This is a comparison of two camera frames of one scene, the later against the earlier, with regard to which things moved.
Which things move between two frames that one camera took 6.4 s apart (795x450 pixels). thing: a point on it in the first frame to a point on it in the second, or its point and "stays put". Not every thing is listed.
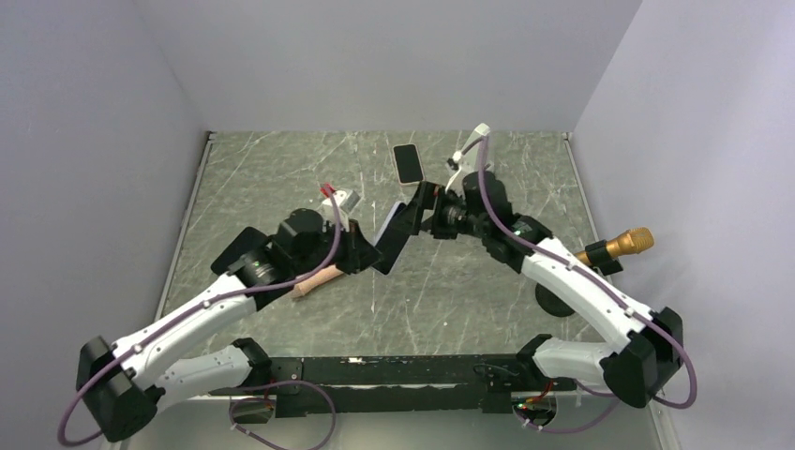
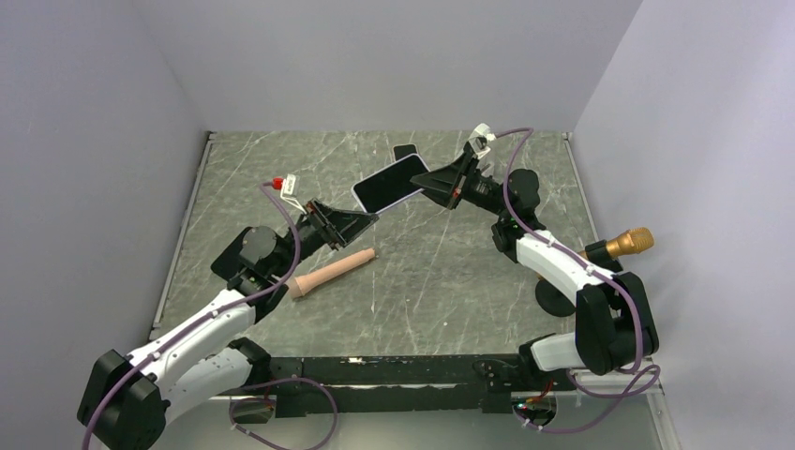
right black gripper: x=439 y=231 to x=446 y=187
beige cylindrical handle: x=322 y=277 stays put
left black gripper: x=359 y=252 to x=343 y=226
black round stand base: x=551 y=304 stays put
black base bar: x=480 y=383 stays put
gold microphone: x=636 y=240 stays put
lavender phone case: x=385 y=225 to x=390 y=186
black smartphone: x=396 y=234 to x=390 y=186
